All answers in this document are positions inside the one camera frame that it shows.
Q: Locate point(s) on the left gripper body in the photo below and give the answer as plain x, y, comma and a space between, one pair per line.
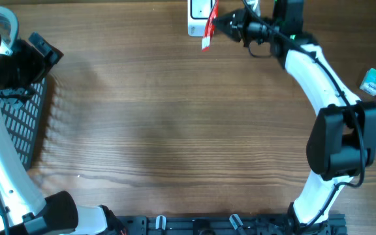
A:
25, 66

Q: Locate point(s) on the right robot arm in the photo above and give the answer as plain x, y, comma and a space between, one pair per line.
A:
342, 143

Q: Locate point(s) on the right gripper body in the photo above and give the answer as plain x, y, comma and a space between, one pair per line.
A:
258, 30

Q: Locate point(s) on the teal white small box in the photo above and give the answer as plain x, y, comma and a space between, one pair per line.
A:
368, 83

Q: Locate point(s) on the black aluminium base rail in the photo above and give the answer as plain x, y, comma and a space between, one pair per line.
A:
207, 225

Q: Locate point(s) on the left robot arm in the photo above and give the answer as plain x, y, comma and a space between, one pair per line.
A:
23, 208

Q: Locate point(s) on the grey plastic shopping basket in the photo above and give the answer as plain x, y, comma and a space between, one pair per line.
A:
21, 118

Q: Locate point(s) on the white barcode scanner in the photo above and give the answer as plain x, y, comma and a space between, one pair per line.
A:
198, 12

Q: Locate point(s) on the red coffee stick sachet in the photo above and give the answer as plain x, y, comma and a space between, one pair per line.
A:
210, 27

